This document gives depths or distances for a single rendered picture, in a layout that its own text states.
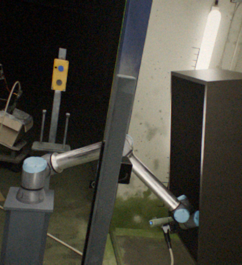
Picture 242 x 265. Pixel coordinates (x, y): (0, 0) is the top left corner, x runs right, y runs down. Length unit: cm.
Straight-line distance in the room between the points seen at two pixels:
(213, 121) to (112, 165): 109
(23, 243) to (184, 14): 214
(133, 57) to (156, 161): 97
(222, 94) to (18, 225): 150
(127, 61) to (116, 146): 198
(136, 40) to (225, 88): 117
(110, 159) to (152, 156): 216
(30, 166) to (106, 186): 132
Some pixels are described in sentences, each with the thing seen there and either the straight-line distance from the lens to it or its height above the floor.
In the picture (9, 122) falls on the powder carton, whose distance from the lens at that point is 432.
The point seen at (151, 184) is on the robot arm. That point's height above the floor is 95.
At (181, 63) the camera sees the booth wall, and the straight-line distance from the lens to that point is 301.
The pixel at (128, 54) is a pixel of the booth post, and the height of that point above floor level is 170.
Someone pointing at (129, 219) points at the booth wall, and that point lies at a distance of 332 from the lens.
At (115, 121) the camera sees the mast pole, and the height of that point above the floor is 152.
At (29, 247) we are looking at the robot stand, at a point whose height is 36.
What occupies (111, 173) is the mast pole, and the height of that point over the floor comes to 136.
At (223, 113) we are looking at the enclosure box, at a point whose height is 147.
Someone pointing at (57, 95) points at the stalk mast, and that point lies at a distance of 306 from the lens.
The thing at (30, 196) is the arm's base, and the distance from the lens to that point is 232.
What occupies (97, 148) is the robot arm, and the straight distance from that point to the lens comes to 225.
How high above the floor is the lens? 170
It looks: 14 degrees down
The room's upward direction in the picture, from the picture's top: 10 degrees clockwise
